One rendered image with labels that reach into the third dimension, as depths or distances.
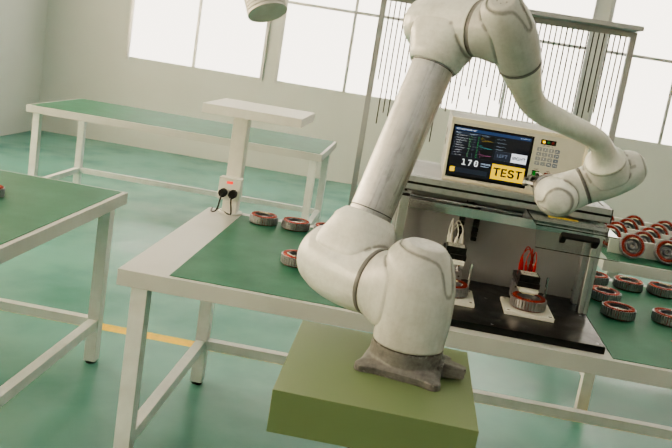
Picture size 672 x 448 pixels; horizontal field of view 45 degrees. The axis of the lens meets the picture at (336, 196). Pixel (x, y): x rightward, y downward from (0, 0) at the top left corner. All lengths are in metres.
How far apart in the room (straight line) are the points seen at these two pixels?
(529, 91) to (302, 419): 0.89
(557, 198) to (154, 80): 7.58
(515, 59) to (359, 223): 0.50
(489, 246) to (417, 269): 1.18
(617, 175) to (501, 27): 0.59
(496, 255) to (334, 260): 1.14
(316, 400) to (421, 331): 0.27
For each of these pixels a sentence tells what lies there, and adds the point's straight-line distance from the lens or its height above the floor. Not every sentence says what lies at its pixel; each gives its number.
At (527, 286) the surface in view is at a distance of 2.63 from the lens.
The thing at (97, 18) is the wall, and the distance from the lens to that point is 9.61.
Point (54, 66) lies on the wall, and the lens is 9.82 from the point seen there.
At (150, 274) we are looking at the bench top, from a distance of 2.43.
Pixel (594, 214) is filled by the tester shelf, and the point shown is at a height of 1.09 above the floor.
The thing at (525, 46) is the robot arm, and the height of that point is 1.54.
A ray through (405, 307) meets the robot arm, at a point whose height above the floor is 0.99.
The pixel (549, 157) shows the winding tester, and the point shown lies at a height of 1.24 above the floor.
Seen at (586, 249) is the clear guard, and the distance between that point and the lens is 2.44.
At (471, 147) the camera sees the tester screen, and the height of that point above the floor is 1.23.
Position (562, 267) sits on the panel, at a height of 0.87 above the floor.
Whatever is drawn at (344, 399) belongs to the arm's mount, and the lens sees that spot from 1.58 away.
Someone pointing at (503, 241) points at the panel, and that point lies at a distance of 2.80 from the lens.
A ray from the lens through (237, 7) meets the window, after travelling 9.12.
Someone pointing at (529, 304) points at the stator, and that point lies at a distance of 2.54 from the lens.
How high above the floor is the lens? 1.48
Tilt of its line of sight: 10 degrees down
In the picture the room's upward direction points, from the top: 9 degrees clockwise
